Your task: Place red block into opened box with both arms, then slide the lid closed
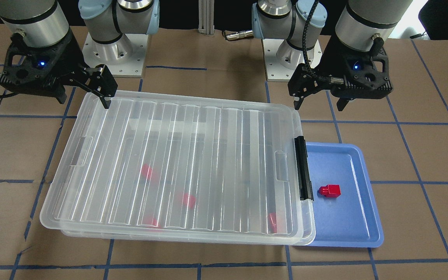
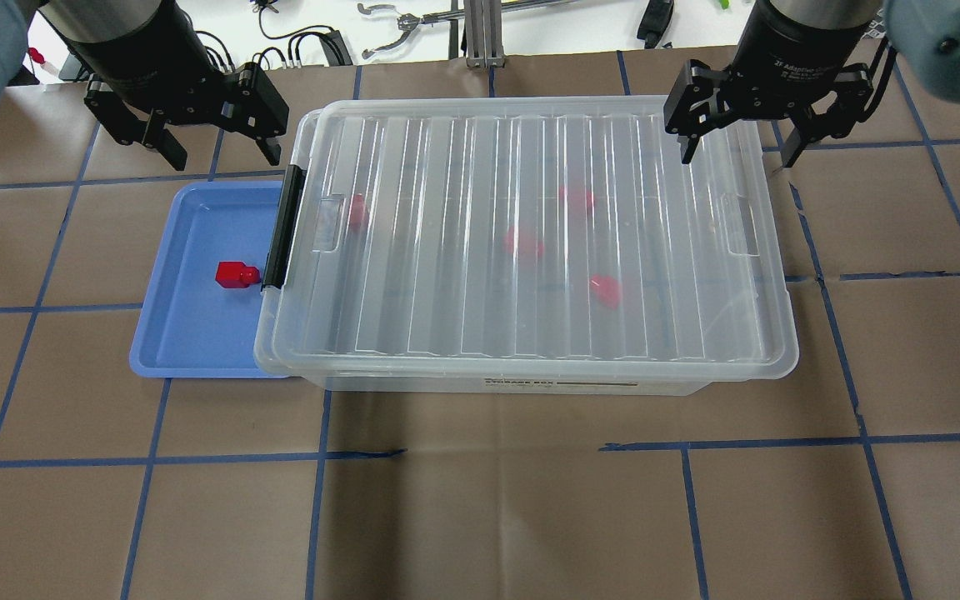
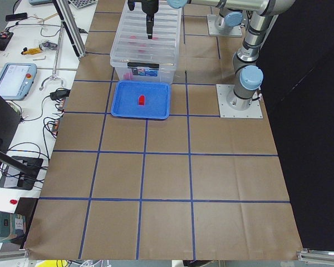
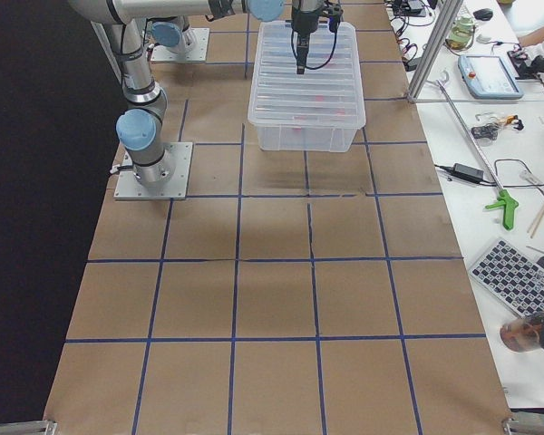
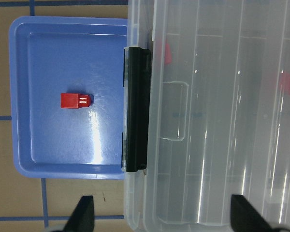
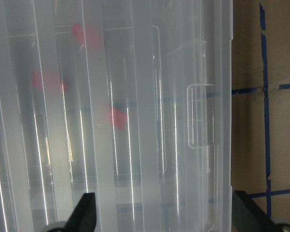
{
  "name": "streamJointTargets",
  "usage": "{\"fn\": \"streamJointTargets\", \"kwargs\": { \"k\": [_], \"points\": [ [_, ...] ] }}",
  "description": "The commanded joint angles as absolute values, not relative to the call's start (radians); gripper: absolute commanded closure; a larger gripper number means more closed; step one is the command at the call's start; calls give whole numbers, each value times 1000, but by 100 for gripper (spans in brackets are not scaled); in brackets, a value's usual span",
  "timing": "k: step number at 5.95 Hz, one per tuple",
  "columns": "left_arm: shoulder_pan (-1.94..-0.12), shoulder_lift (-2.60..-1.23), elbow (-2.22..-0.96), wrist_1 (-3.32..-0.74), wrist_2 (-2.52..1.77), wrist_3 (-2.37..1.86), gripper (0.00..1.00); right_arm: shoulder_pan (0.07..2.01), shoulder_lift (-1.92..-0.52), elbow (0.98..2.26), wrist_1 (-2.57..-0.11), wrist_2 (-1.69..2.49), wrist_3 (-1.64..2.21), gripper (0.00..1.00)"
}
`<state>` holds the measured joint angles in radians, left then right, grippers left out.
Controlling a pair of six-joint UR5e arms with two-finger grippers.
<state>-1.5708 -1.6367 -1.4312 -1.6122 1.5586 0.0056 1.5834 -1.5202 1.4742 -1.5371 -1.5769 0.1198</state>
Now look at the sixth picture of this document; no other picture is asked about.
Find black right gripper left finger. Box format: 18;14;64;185
65;192;97;232

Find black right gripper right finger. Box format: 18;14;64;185
234;190;290;232

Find clear plastic box lid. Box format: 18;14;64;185
0;0;233;232

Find red block under lid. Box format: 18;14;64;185
71;23;104;51
31;71;67;91
109;107;128;130

